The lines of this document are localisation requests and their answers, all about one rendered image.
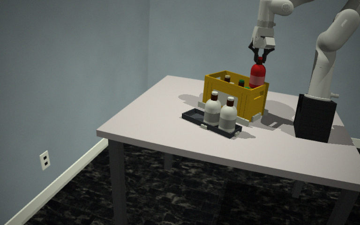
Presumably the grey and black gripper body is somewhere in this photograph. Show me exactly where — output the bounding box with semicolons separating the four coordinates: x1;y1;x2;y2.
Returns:
251;26;274;49

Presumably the red bottle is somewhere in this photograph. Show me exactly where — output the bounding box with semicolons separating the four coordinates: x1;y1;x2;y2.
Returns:
249;57;266;89

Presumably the white bottle with grey label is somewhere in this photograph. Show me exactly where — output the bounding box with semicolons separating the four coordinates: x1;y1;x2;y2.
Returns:
218;97;237;133
203;91;221;126

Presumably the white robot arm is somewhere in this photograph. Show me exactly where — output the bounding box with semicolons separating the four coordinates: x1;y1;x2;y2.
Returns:
257;0;360;101

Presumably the yellow crate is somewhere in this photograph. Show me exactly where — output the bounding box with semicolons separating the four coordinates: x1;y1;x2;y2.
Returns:
202;70;269;122

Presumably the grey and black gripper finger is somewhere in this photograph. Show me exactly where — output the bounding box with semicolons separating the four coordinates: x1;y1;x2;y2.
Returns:
249;41;259;63
262;48;275;63

